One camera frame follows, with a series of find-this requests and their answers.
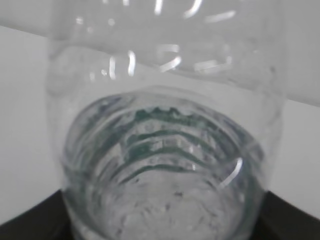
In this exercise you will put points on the clear water bottle green label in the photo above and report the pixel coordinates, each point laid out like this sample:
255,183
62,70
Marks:
165,116

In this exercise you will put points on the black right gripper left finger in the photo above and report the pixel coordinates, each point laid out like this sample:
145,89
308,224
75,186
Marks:
47,220

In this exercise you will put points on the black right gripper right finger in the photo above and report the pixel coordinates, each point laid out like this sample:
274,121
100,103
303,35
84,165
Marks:
277,219

